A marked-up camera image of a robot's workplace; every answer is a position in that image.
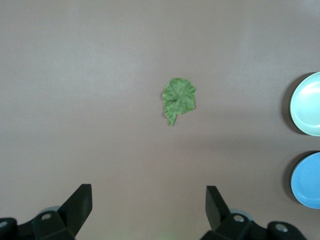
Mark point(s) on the green lettuce leaf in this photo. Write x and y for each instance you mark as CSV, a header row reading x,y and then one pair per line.
x,y
178,97

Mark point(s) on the pale green round plate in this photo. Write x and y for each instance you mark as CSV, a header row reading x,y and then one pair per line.
x,y
308,105

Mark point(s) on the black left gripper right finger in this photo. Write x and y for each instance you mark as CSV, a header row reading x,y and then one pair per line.
x,y
225,222

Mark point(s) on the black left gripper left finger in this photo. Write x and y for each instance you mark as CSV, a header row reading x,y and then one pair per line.
x,y
70,212

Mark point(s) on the blue round plate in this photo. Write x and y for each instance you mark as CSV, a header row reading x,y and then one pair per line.
x,y
310,180

